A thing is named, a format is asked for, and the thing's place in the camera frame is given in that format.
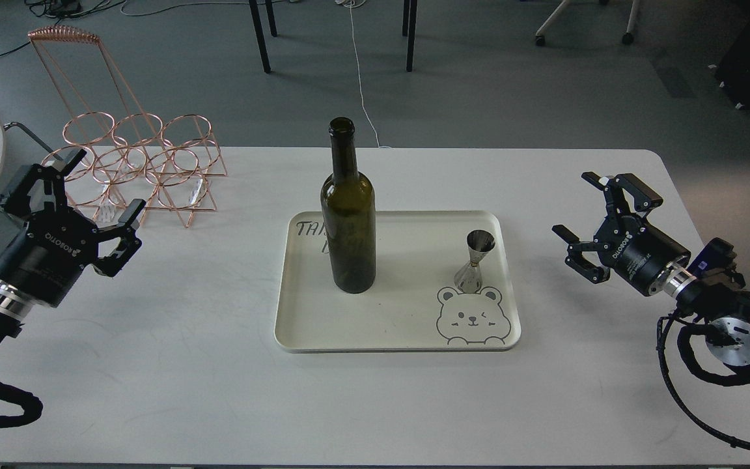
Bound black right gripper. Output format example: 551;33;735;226
551;171;691;296

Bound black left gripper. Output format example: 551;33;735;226
0;148;146;307

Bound steel double jigger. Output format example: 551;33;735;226
454;229;496;294

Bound dark green wine bottle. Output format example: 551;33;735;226
320;117;377;294

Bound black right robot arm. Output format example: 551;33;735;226
552;172;750;451

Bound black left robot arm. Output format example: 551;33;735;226
0;148;145;428

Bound white office chair base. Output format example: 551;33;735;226
532;1;645;47

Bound cream tray with bear print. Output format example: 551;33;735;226
274;210;521;353

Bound black table legs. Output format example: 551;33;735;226
248;0;419;74

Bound copper wire bottle rack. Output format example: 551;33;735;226
29;25;227;227

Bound black floor cables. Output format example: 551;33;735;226
0;0;128;70

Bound white floor cable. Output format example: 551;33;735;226
335;0;392;149

